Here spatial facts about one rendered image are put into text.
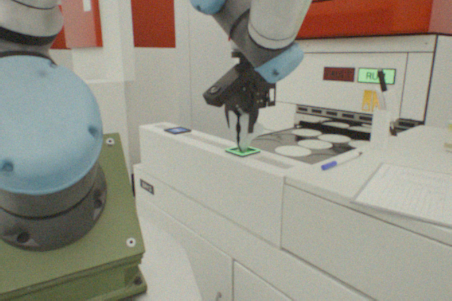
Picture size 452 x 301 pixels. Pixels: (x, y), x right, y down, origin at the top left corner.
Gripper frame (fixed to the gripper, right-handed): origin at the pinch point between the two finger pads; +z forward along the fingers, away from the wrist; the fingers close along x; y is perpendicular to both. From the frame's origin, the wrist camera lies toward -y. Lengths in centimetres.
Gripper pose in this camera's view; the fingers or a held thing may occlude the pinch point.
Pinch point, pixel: (239, 146)
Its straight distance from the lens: 70.5
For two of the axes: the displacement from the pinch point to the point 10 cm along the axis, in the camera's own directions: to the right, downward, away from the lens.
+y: 7.5, -1.6, 6.4
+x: -6.6, -1.8, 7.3
